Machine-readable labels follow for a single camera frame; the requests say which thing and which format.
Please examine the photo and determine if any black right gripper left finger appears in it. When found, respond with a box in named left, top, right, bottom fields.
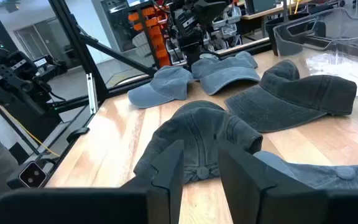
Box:
left=0, top=139, right=185, bottom=224

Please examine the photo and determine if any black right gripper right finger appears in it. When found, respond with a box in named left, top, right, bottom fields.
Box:
left=218, top=141, right=358, bottom=224

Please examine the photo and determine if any dark charcoal denim cap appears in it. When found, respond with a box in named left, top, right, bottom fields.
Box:
left=133, top=100, right=264, bottom=185
left=224, top=59, right=358, bottom=134

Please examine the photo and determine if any blue-grey denim cap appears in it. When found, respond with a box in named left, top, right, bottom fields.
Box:
left=127, top=65, right=195, bottom=109
left=253, top=151, right=358, bottom=190
left=191, top=50, right=261, bottom=96

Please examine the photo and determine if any orange parts bin rack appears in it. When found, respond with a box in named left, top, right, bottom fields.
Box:
left=127, top=6, right=172, bottom=68

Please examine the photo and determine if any white parts bin rack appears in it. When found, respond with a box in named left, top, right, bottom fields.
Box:
left=211, top=6, right=242, bottom=50

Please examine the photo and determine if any wooden workbench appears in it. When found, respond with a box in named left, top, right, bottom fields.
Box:
left=241, top=0, right=313, bottom=21

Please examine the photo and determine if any clear plastic bin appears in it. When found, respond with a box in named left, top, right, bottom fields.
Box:
left=273, top=6, right=358, bottom=97

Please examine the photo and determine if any thin yellow cable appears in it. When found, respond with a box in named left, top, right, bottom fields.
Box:
left=0, top=105, right=61, bottom=157

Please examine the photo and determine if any silver frame bracket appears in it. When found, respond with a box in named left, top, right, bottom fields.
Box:
left=86, top=73, right=99, bottom=115

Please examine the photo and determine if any small grey depth camera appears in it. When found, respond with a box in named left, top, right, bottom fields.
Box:
left=18, top=161, right=48, bottom=189

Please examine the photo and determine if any black robotic device with cables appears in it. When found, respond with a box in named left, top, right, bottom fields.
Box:
left=0, top=39, right=69, bottom=125

